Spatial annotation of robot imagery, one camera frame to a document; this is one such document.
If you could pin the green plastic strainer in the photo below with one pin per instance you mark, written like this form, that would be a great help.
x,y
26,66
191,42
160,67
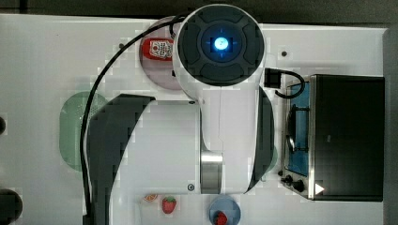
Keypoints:
x,y
70,120

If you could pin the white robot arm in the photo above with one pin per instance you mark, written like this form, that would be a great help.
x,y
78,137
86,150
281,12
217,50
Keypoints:
x,y
217,139

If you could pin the round grey plate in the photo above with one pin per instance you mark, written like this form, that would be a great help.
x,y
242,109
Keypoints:
x,y
159,72

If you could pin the red ketchup bottle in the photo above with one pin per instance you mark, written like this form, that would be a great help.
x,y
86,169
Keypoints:
x,y
160,49

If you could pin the green mug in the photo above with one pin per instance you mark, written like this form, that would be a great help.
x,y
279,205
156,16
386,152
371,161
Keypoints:
x,y
271,165

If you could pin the blue cup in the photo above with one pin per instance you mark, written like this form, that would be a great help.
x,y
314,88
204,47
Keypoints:
x,y
229,206

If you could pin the red toy strawberry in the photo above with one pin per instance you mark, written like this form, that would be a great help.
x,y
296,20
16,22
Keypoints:
x,y
168,205

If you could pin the orange slice toy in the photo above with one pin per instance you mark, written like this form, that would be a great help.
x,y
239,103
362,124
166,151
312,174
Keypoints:
x,y
150,198

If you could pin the red strawberry in cup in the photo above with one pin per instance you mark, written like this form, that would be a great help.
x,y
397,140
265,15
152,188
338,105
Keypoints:
x,y
220,219

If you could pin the black toaster oven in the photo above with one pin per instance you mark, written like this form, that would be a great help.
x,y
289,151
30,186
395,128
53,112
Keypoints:
x,y
334,138

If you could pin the black round object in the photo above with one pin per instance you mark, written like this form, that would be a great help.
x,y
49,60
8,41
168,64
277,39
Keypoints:
x,y
11,206

